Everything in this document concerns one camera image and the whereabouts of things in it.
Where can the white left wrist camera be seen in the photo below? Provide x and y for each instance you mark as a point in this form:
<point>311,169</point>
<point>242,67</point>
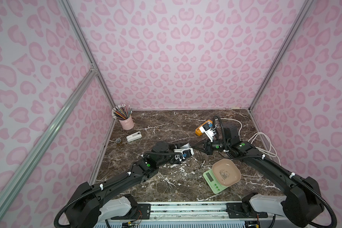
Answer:
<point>182,154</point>

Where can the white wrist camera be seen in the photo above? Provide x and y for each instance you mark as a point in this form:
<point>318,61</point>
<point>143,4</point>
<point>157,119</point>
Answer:
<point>182,154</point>
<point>211,132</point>

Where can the white rectangular remote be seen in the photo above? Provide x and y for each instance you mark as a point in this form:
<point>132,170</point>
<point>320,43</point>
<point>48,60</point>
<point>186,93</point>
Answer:
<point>134,137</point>

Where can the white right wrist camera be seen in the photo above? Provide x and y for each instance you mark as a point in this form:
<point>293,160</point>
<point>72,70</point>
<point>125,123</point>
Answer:
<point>211,132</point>

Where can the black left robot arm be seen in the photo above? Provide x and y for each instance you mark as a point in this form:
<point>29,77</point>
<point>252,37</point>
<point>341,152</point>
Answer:
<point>95,203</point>

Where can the bundle of coloured pencils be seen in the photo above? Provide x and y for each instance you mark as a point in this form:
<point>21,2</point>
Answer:
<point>122,112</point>

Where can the orange power strip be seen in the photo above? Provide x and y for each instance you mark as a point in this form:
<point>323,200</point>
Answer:
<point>202,128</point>

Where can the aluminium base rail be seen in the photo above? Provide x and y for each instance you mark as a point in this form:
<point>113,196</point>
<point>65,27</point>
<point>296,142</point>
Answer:
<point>201,214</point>

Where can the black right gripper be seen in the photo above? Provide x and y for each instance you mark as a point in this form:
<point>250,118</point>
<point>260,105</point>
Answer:
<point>209,147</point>

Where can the pink pencil cup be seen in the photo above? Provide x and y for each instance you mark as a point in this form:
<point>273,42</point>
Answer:
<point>127,124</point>

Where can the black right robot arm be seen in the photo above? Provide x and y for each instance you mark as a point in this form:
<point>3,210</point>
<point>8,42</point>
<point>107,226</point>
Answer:
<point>303,202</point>

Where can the green electronic scale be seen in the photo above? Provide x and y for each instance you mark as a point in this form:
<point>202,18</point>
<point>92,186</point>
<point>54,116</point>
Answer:
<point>215,182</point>

